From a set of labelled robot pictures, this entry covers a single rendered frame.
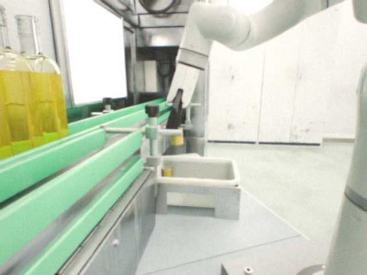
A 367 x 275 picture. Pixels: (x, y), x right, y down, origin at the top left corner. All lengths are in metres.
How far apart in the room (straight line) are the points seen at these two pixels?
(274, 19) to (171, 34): 0.79
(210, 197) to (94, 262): 0.32
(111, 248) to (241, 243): 0.27
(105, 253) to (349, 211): 0.26
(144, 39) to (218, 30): 0.86
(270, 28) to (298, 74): 3.64
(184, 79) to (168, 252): 0.37
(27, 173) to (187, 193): 0.33
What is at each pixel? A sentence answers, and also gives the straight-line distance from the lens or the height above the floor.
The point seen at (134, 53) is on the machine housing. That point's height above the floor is 1.20.
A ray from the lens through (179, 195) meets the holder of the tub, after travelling 0.55.
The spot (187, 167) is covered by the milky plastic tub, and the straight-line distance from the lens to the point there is 0.69.
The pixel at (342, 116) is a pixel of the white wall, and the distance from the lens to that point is 5.07.
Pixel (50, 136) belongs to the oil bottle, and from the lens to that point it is 0.41.
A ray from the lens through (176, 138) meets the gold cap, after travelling 0.62.
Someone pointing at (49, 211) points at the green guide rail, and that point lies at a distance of 0.24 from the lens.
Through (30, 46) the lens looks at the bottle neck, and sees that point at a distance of 0.42.
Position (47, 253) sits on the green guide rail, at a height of 0.91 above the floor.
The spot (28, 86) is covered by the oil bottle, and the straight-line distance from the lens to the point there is 0.38.
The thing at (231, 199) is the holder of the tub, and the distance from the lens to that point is 0.55.
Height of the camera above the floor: 1.05
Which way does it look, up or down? 14 degrees down
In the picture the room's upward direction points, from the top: straight up
